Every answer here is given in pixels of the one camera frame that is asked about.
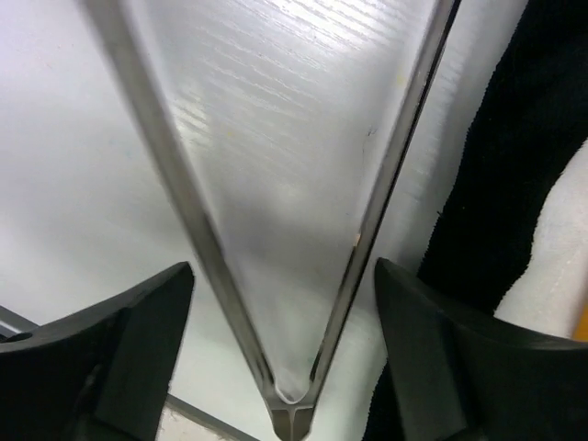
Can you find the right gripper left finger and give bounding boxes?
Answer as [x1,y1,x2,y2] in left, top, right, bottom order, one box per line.
[1,262,193,440]

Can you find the metal tongs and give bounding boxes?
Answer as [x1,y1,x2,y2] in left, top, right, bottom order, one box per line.
[83,1,461,440]

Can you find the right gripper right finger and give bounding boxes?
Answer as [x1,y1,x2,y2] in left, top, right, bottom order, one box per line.
[374,258,587,440]

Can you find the black white striped cloth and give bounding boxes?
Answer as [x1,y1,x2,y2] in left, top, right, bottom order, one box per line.
[415,0,588,341]

